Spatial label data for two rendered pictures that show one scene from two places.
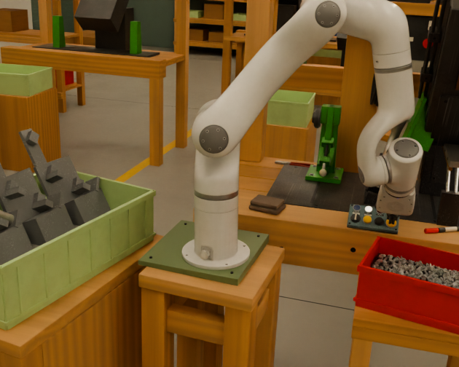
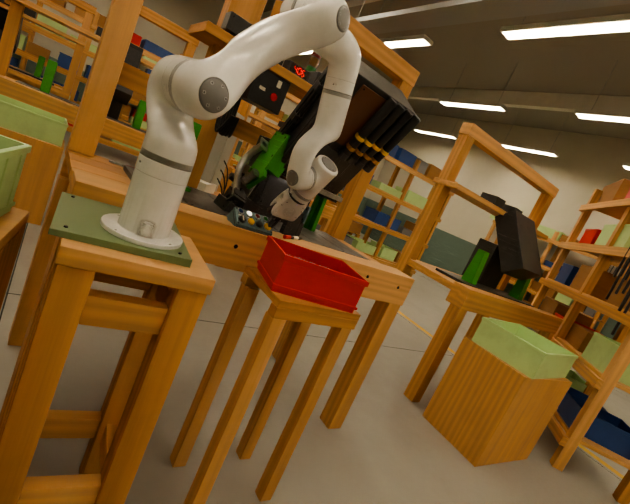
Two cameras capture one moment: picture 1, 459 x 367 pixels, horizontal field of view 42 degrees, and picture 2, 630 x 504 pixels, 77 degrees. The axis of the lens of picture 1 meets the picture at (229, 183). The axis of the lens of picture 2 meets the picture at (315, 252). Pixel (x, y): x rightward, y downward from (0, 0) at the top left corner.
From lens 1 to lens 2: 0.92 m
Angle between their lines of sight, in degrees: 51
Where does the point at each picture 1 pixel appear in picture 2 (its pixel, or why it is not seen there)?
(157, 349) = (59, 348)
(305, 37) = (317, 30)
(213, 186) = (182, 151)
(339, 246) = (225, 242)
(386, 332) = (299, 311)
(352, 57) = not seen: hidden behind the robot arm
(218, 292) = (178, 273)
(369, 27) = (343, 51)
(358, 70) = not seen: hidden behind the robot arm
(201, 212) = (154, 180)
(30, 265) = not seen: outside the picture
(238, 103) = (240, 66)
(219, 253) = (161, 231)
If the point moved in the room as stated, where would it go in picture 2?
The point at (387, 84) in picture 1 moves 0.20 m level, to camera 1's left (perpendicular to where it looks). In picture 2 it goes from (337, 106) to (292, 73)
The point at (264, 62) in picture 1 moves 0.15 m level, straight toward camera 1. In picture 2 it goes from (269, 36) to (310, 40)
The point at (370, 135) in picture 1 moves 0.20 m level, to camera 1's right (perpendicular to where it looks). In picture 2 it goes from (314, 145) to (351, 165)
